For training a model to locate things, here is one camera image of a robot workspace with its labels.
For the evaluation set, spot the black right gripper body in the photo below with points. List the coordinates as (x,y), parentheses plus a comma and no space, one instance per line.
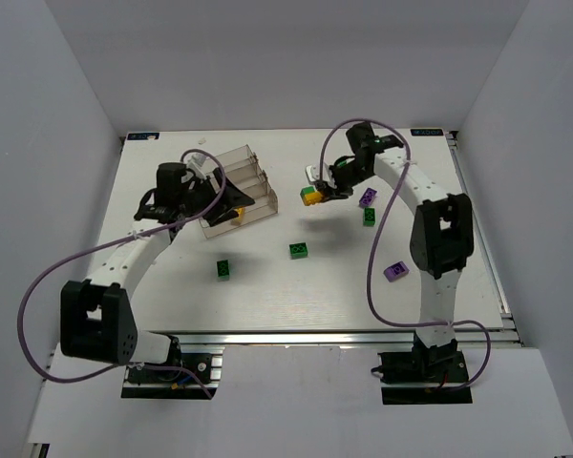
(341,178)

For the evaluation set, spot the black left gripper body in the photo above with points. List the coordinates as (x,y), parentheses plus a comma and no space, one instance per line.
(218,196)

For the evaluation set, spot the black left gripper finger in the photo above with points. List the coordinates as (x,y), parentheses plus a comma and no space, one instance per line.
(235,198)
(220,215)

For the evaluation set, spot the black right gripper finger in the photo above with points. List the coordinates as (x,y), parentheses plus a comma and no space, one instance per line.
(321,185)
(336,194)

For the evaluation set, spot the yellow long lego brick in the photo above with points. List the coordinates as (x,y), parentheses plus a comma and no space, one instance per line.
(312,198)

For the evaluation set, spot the yellow patterned lego brick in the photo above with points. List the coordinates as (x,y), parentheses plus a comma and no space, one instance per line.
(238,220)

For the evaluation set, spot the purple lego brick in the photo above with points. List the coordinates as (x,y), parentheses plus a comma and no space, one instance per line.
(367,198)
(396,271)

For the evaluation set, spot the green small lego brick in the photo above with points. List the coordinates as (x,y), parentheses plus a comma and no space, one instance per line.
(307,190)

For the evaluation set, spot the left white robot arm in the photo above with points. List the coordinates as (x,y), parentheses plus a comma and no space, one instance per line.
(96,319)

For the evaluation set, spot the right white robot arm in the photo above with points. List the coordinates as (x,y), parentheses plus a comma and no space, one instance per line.
(442,236)

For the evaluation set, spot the clear tiered plastic organizer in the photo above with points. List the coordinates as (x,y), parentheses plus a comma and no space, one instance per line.
(248,193)

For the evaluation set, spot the blue label sticker right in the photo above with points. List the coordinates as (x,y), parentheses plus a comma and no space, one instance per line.
(426,132)

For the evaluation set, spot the blue label sticker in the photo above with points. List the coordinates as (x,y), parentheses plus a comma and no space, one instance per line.
(142,136)
(426,132)

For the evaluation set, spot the blue label sticker left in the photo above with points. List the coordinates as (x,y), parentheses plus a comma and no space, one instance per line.
(142,136)

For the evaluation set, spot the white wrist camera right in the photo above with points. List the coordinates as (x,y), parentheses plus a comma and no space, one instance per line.
(316,174)

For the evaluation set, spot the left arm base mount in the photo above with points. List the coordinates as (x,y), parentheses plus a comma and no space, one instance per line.
(192,372)

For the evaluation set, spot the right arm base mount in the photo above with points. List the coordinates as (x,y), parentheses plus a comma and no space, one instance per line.
(404,385)

